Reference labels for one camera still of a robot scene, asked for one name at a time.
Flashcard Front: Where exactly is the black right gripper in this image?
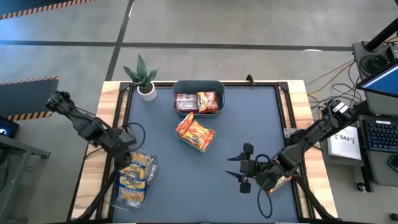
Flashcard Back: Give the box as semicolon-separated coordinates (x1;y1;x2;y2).
226;143;261;193

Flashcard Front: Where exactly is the black pole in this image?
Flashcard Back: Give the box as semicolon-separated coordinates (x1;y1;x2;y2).
364;26;398;52

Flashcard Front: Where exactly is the dark blue pad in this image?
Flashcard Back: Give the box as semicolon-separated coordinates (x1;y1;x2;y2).
387;154;398;174

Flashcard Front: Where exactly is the coiled black cable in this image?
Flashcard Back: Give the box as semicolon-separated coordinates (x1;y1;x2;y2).
360;53;389;74

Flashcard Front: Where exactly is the grey equipment cart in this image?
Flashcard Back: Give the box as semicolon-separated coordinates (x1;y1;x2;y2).
351;40;398;187

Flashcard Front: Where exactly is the black device with blue light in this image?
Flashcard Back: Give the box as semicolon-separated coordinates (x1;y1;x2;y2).
0;116;20;139

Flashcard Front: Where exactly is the orange chicken ramen packet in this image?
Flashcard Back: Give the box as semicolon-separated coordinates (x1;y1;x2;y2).
182;120;216;152
269;175;293;195
175;111;194;136

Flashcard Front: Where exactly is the white SA3 paper sign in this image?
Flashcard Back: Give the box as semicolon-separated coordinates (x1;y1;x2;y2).
327;125;363;161

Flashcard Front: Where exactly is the monitor with blue screen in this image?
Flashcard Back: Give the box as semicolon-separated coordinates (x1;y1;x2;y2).
355;60;398;99

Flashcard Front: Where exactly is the black diagonal strut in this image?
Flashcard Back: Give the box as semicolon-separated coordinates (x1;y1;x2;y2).
351;100;371;119

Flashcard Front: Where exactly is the black keyboard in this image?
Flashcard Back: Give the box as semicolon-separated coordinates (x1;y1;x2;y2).
361;119;398;154

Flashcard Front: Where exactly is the dark hazard-striped floor mat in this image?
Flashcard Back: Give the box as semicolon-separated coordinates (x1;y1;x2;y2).
0;76;60;122

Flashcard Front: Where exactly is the snake plant in white pot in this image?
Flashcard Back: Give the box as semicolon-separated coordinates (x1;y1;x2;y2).
123;53;160;103

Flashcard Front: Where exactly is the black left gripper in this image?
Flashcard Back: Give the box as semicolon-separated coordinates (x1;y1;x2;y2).
107;129;137;169

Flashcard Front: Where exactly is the green plastic tray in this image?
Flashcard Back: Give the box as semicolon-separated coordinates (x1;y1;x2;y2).
175;119;218;154

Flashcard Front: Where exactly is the grey desk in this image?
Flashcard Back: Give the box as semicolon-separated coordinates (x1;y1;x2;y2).
0;133;51;223

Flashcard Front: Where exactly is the clear plastic bin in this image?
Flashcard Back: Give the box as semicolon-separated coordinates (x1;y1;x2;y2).
110;148;159;213

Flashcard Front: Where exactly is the dark teal plastic bin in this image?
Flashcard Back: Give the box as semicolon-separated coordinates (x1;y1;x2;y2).
171;80;226;119

